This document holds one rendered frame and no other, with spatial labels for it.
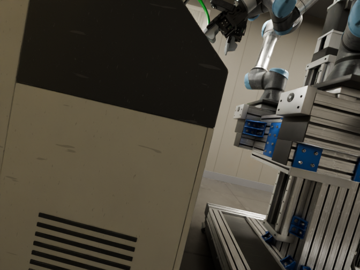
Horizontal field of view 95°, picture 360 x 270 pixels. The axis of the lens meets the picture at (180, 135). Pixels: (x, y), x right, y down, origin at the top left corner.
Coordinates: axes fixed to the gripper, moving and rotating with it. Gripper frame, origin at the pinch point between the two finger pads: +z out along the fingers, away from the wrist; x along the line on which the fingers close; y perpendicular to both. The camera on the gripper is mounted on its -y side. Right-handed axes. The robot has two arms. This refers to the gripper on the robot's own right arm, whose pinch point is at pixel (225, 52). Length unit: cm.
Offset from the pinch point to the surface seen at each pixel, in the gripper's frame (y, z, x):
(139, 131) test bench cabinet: -23, 48, -47
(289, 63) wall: 128, -95, 193
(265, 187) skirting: 144, 115, 192
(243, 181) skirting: 104, 114, 189
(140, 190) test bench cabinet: -19, 64, -47
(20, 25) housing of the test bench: -62, 27, -47
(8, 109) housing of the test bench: -62, 50, -47
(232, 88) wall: 47, -35, 187
